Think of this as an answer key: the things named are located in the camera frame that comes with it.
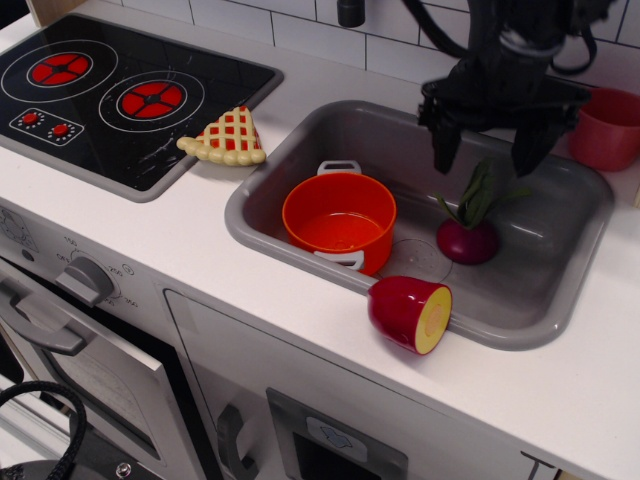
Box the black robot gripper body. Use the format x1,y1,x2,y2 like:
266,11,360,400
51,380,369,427
419,37,590,138

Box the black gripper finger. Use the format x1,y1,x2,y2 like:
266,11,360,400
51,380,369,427
432,122,461,174
511,122,565,177

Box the purple toy beet green leaves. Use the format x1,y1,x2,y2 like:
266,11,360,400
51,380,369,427
433,157,533,266

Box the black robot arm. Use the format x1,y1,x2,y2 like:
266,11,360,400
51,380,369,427
405,1,611,176

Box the grey plastic toy sink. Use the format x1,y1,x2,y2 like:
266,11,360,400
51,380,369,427
225,101,614,350

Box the red plastic cup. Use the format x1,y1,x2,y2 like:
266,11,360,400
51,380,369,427
568,88,639,172

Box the black faucet spout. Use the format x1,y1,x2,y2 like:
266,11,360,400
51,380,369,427
336,0,366,28

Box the halved red toy fruit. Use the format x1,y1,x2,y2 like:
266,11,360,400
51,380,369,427
367,276,453,355

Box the toy lattice pie slice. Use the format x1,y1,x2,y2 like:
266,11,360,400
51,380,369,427
176,105,267,167

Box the white toy cabinet door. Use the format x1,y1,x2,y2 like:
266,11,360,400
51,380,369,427
165,290,552,479

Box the black toy stove top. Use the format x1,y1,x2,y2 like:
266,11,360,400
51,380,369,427
1,14,283,203

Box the grey oven knob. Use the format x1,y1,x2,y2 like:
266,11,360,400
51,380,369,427
55,256,114,307

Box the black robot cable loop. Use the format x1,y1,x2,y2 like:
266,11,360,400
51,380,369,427
402,0,471,55

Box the orange toy pot grey handles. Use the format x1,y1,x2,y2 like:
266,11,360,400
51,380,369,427
281,160,398,275

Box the grey cabinet door handle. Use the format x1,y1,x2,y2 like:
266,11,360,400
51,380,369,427
217,404,259,480

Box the toy oven door with handle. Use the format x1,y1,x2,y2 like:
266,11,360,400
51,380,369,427
1,263,172,479

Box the black braided cable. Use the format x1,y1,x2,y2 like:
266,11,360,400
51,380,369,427
0,380,89,480

